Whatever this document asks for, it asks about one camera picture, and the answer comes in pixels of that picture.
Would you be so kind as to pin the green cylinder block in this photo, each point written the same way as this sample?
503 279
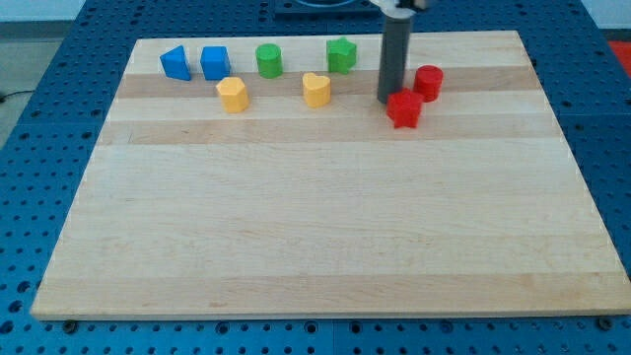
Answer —
269 60

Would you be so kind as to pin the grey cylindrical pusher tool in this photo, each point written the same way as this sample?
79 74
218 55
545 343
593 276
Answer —
393 59

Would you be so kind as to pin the yellow heart block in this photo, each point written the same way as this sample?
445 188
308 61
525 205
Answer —
316 90

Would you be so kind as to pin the yellow hexagon block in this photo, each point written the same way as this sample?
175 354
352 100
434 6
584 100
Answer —
232 92

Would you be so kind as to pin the red star block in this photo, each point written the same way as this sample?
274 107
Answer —
404 108

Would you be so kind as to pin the blue triangle block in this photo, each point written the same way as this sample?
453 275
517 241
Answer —
175 65

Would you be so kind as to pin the robot arm end white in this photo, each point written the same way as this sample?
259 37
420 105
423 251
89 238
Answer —
402 9

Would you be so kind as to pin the wooden board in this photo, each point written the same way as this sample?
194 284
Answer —
283 211

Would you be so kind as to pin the green star block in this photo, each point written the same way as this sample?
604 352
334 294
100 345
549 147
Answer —
341 55

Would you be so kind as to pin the blue cube block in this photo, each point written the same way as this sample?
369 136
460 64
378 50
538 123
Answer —
215 62

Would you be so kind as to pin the red cylinder block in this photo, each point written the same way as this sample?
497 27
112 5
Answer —
428 82

